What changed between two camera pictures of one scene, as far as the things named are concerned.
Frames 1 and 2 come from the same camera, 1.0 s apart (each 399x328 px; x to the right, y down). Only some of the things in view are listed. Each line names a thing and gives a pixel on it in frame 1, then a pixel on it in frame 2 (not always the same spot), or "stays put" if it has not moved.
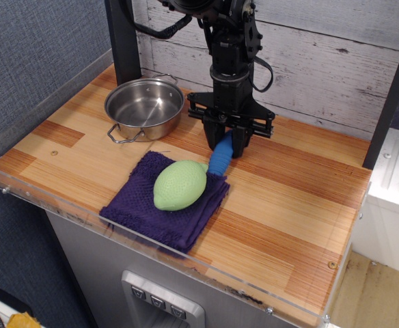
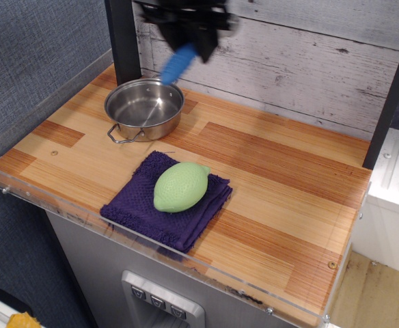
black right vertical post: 395,97 stays put
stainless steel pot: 152,106 stays put
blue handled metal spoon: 221,156 to 181,58
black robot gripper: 232,105 to 202,22
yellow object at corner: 22,320 stays put
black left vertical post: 124,39 stays put
